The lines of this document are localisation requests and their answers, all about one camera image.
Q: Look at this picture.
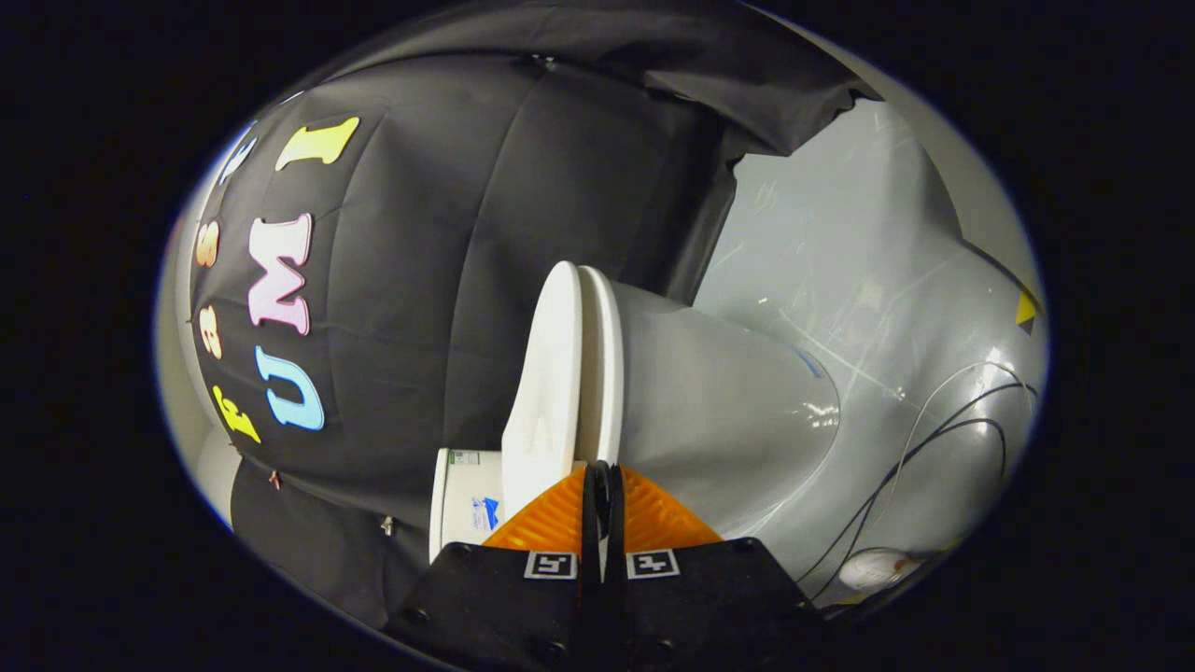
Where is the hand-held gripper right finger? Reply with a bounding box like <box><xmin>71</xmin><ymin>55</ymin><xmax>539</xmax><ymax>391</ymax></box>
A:
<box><xmin>597</xmin><ymin>462</ymin><xmax>827</xmax><ymax>672</ymax></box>

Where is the thin white cable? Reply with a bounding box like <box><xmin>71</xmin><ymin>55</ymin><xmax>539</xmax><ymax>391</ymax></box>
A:
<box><xmin>878</xmin><ymin>360</ymin><xmax>1030</xmax><ymax>525</ymax></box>

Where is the white toilet seat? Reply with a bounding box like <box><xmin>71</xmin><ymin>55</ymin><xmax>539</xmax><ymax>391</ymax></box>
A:
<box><xmin>577</xmin><ymin>266</ymin><xmax>625</xmax><ymax>468</ymax></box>

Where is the white ceramic toilet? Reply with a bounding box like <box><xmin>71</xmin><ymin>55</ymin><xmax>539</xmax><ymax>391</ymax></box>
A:
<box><xmin>429</xmin><ymin>280</ymin><xmax>841</xmax><ymax>566</ymax></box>

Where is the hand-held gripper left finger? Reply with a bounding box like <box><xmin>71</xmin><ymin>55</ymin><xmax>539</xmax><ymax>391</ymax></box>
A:
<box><xmin>383</xmin><ymin>462</ymin><xmax>603</xmax><ymax>672</ymax></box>

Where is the black cable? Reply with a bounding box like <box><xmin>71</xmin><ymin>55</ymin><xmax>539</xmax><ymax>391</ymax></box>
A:
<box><xmin>817</xmin><ymin>416</ymin><xmax>1009</xmax><ymax>598</ymax></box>
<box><xmin>801</xmin><ymin>381</ymin><xmax>1039</xmax><ymax>584</ymax></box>

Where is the white toilet lid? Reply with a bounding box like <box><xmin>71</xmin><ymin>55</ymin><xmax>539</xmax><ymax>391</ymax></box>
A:
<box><xmin>501</xmin><ymin>260</ymin><xmax>585</xmax><ymax>524</ymax></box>

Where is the black backdrop cloth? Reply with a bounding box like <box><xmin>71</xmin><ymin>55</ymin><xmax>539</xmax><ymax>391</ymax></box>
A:
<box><xmin>187</xmin><ymin>0</ymin><xmax>883</xmax><ymax>631</ymax></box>

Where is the white rounded device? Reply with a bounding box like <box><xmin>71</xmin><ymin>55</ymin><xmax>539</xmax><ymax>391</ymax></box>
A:
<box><xmin>840</xmin><ymin>549</ymin><xmax>921</xmax><ymax>591</ymax></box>

